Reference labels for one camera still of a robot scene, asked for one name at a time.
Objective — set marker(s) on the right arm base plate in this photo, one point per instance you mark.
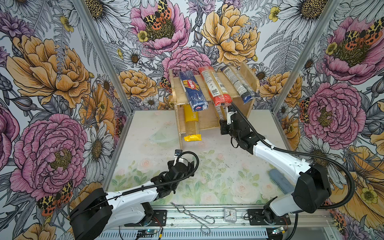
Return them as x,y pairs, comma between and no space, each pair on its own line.
260,217

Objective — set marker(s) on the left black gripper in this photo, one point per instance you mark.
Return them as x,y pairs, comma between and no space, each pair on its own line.
191,169

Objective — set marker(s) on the clear spaghetti bag blue end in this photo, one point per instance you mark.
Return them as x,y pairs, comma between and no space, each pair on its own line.
220,113

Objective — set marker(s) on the blue Barilla spaghetti box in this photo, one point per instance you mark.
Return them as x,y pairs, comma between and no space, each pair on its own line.
193,91

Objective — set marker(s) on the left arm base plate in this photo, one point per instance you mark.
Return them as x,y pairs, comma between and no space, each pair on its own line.
159,218

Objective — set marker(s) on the small white clock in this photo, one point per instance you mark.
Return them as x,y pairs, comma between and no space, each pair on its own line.
230,215

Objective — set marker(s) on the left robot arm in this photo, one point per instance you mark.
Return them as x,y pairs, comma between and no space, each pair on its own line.
101,210

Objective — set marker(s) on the yellow Pastatime spaghetti bag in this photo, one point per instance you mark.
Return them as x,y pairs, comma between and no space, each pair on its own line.
192,125

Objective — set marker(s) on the aluminium front rail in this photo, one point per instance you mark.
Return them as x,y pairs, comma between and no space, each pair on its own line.
320,218

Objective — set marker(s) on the red spaghetti bag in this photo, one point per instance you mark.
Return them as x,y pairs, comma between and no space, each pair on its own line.
216,89

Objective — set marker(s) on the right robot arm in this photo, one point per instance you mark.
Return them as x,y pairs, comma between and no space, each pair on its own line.
312,187

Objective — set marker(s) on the metal tongs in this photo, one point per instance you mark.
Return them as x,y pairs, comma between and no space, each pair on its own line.
204,222

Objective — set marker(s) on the wooden two-tier shelf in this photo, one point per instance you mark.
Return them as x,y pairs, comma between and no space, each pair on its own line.
208,119

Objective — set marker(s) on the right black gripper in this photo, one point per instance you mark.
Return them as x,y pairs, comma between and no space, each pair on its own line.
223,126

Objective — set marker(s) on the grey handled tool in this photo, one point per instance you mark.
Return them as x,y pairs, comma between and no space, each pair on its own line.
281,181

